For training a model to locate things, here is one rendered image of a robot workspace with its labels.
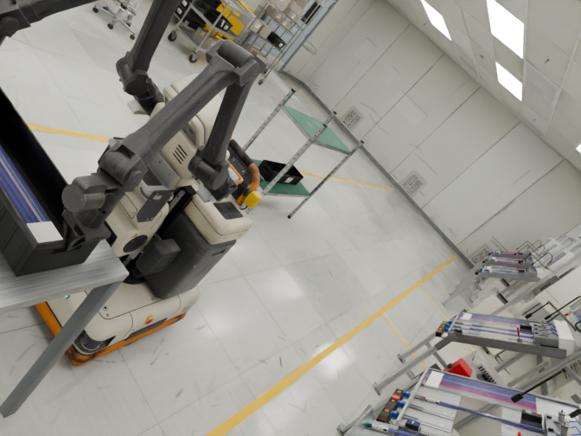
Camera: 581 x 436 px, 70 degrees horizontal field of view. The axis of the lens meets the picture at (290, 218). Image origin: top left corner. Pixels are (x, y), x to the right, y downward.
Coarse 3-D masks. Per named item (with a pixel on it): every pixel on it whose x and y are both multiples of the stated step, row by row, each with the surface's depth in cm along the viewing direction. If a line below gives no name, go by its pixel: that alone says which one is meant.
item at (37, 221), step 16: (0, 144) 110; (0, 160) 106; (0, 176) 103; (16, 176) 106; (16, 192) 103; (16, 208) 99; (32, 208) 102; (32, 224) 99; (48, 224) 103; (48, 240) 99
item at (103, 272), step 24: (0, 264) 92; (96, 264) 110; (120, 264) 116; (0, 288) 88; (24, 288) 92; (48, 288) 96; (72, 288) 100; (96, 288) 117; (0, 312) 87; (96, 312) 122; (72, 336) 124; (48, 360) 129; (24, 384) 135; (0, 408) 142
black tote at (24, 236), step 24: (0, 96) 116; (0, 120) 117; (24, 144) 113; (24, 168) 114; (48, 168) 109; (0, 192) 92; (48, 192) 110; (0, 216) 93; (48, 216) 109; (0, 240) 94; (24, 240) 90; (96, 240) 103; (24, 264) 90; (48, 264) 97; (72, 264) 104
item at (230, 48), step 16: (224, 48) 98; (240, 48) 99; (240, 64) 98; (224, 96) 112; (240, 96) 110; (224, 112) 114; (240, 112) 117; (224, 128) 116; (208, 144) 121; (224, 144) 121; (192, 160) 125; (208, 160) 123; (224, 160) 125; (224, 176) 128
